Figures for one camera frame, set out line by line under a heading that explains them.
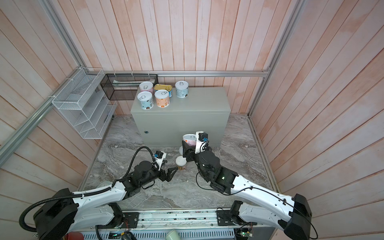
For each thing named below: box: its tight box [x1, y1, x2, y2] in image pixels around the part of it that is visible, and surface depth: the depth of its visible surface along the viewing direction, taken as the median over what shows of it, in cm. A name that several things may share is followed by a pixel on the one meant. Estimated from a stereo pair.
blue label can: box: [175, 80, 189, 99], surface depth 81 cm
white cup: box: [165, 228, 182, 240], surface depth 65 cm
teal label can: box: [137, 91, 154, 110], surface depth 75 cm
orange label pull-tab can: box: [154, 89, 170, 108], surface depth 76 cm
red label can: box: [182, 133, 197, 147], surface depth 67 cm
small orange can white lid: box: [175, 156, 187, 167], surface depth 88 cm
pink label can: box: [139, 81, 154, 94], surface depth 81 cm
